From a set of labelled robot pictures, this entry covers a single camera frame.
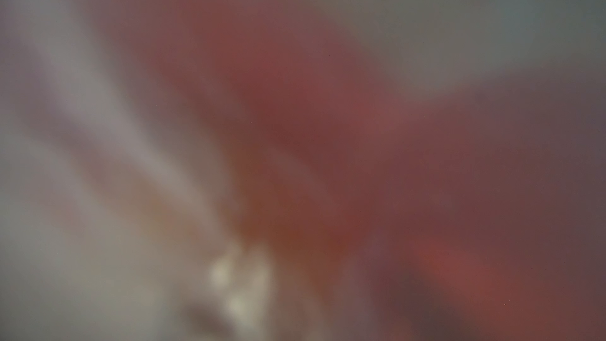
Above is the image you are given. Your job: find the pink printed plastic bag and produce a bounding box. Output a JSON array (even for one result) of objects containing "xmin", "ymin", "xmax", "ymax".
[{"xmin": 0, "ymin": 0, "xmax": 606, "ymax": 341}]

